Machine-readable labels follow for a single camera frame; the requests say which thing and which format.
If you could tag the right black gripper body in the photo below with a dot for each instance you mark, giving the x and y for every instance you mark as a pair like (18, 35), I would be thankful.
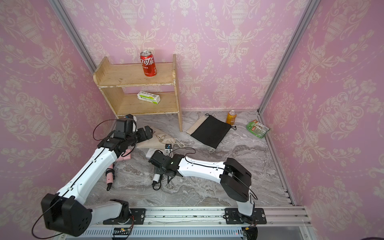
(158, 171)

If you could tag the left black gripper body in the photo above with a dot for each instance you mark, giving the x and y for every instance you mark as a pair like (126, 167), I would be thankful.
(138, 135)

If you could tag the white hair dryer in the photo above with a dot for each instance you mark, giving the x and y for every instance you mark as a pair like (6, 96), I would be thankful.
(157, 179)

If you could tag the beige linen drawstring bag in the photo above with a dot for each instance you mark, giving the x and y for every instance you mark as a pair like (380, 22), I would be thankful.
(159, 141)

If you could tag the black drawstring pouch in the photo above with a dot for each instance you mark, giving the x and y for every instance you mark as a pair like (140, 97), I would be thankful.
(212, 131)

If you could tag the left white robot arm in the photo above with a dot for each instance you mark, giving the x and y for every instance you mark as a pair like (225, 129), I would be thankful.
(65, 212)

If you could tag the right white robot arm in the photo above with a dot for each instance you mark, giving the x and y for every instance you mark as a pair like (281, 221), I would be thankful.
(235, 179)

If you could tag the pink hair dryer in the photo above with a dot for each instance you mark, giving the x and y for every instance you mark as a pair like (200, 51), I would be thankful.
(110, 172)

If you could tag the wooden two-tier shelf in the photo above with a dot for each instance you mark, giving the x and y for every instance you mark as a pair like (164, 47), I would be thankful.
(112, 80)

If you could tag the white green small box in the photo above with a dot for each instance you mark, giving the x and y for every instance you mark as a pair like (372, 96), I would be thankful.
(149, 97)

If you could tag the beige pouch under black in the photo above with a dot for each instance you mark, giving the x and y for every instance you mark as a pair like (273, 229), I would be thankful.
(196, 125)

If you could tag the red cola can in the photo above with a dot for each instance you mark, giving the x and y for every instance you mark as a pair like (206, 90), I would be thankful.
(148, 63)

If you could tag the orange drink can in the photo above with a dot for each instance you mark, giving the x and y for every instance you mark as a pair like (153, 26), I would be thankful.
(231, 118)

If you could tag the green snack packet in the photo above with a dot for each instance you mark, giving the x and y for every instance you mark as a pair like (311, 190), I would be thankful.
(257, 129)

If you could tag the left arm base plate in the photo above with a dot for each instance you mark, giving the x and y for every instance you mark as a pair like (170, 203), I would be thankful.
(137, 217)

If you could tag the aluminium front rail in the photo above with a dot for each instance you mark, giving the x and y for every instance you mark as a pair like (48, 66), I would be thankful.
(207, 223)

